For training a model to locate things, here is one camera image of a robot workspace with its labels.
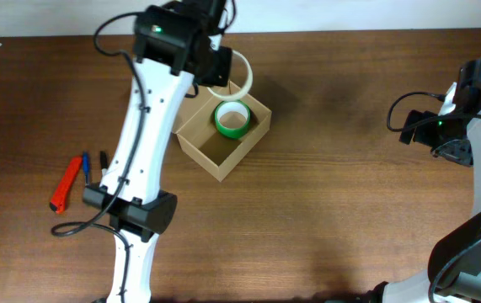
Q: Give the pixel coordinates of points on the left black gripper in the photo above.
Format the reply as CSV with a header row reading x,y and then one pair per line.
x,y
221,72

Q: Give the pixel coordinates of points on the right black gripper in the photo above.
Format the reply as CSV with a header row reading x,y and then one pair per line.
x,y
459,154

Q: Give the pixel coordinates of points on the white masking tape roll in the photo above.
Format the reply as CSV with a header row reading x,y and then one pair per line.
x,y
244,90

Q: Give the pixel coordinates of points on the green tape roll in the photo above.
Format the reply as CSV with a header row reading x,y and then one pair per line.
x,y
232,119

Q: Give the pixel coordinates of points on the brown cardboard box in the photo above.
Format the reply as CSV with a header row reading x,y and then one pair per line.
x,y
200,139

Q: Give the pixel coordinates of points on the blue ballpoint pen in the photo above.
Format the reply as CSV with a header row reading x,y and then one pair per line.
x,y
86,167

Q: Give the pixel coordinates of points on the red utility knife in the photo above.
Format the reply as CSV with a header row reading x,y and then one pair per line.
x,y
58,202

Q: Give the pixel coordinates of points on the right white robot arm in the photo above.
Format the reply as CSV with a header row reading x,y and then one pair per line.
x,y
453,273

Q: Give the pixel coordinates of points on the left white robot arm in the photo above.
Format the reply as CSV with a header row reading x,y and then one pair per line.
x,y
129,193

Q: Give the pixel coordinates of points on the black and white marker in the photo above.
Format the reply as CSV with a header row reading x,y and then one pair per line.
x,y
104,163

